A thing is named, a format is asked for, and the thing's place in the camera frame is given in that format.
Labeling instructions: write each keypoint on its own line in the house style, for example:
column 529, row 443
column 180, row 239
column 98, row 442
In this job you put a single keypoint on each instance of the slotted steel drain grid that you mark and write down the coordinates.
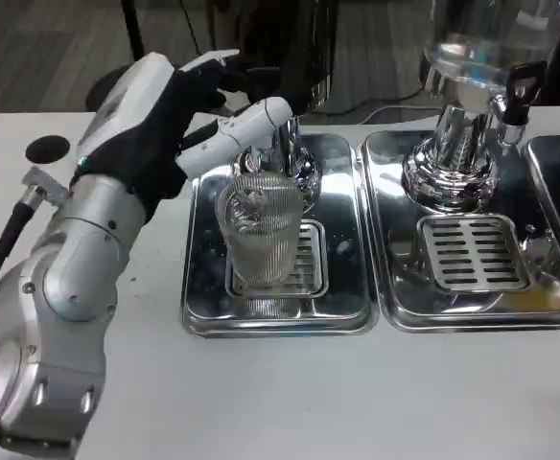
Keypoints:
column 311, row 268
column 474, row 251

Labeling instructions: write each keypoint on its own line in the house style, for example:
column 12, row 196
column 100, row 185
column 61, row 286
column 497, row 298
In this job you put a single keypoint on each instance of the clear drink dispenser with tap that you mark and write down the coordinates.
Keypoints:
column 457, row 129

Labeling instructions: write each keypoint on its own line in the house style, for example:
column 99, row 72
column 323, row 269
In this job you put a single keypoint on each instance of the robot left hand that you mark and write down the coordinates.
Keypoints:
column 141, row 139

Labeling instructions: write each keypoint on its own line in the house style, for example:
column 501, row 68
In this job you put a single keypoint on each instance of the dark drink dispenser with tap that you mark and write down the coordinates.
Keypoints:
column 309, row 43

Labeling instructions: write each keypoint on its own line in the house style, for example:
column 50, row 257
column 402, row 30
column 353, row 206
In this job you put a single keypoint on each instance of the black round table grommet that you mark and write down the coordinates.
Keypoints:
column 46, row 149

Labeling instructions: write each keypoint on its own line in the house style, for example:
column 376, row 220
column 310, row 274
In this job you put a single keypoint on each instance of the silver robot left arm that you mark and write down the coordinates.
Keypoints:
column 78, row 268

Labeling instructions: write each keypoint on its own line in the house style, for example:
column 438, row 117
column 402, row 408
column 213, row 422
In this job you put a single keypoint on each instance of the clear ribbed glass cup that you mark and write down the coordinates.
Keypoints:
column 261, row 230

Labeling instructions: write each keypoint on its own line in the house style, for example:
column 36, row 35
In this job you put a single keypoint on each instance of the black floor stand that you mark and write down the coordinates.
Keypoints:
column 132, row 29

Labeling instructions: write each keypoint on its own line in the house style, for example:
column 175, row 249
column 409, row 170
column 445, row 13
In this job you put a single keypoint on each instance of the steel drip tray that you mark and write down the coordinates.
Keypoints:
column 347, row 287
column 546, row 163
column 404, row 297

